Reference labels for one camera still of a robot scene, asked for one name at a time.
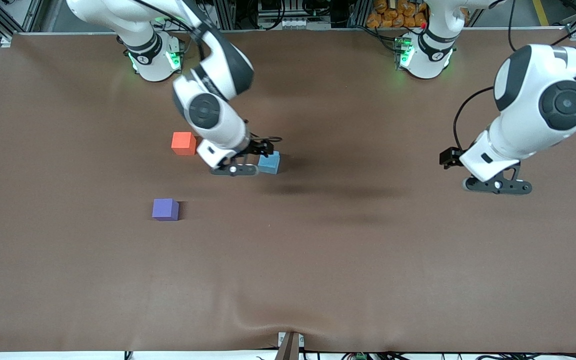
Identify light blue foam block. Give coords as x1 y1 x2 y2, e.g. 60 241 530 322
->
257 151 281 175

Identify orange foam block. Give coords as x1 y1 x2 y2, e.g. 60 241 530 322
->
171 131 198 156

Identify purple foam block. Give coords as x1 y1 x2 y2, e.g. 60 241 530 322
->
151 198 180 222

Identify brown table mat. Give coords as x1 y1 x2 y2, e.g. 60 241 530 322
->
0 27 576 353

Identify black electronics box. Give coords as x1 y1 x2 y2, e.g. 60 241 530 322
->
258 0 331 18

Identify orange bags heap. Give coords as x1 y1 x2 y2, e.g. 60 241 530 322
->
366 0 429 29

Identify aluminium frame post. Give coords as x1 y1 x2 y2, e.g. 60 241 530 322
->
216 0 237 30
346 0 369 28

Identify aluminium frame strut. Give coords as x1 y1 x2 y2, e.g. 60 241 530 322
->
0 0 44 35

